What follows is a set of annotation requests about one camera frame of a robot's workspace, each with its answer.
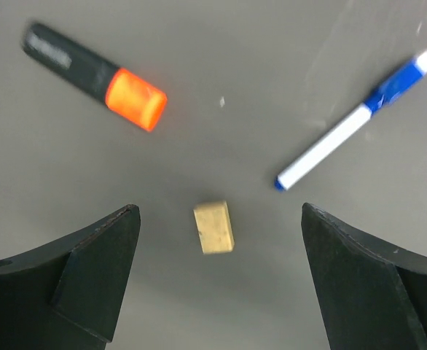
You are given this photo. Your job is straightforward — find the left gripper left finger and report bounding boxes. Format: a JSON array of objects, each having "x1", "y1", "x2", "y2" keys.
[{"x1": 0, "y1": 204, "x2": 141, "y2": 349}]

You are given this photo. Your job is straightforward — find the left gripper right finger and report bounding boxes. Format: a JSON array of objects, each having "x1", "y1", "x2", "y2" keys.
[{"x1": 301, "y1": 203, "x2": 427, "y2": 349}]

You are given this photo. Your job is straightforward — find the small cork block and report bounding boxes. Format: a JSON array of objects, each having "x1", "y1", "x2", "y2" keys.
[{"x1": 193, "y1": 201, "x2": 235, "y2": 254}]

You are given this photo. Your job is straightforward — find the orange highlighter marker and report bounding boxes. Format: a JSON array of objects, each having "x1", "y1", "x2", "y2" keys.
[{"x1": 22, "y1": 22, "x2": 168, "y2": 132}]

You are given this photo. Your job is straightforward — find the blue white pen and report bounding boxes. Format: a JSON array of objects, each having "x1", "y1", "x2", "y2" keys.
[{"x1": 274, "y1": 49, "x2": 427, "y2": 192}]

